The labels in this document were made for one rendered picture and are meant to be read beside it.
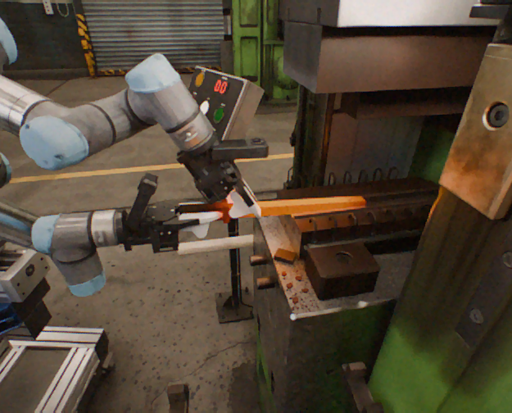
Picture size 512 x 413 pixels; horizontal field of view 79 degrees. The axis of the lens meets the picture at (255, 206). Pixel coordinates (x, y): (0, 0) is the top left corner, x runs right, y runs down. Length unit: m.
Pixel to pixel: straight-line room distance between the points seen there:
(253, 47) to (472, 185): 5.16
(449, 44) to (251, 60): 4.96
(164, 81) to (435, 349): 0.60
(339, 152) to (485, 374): 0.59
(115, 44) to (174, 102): 8.07
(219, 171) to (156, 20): 7.95
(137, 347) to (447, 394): 1.40
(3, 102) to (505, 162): 0.65
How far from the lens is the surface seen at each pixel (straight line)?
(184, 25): 8.47
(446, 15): 0.56
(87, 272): 0.75
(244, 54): 5.49
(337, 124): 0.88
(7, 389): 1.60
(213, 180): 0.60
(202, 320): 1.76
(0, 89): 0.62
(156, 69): 0.54
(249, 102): 1.04
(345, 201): 0.74
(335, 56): 0.54
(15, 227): 0.80
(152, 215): 0.67
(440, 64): 0.64
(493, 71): 0.44
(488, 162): 0.43
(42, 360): 1.61
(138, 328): 1.82
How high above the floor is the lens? 1.39
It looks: 33 degrees down
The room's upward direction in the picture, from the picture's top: straight up
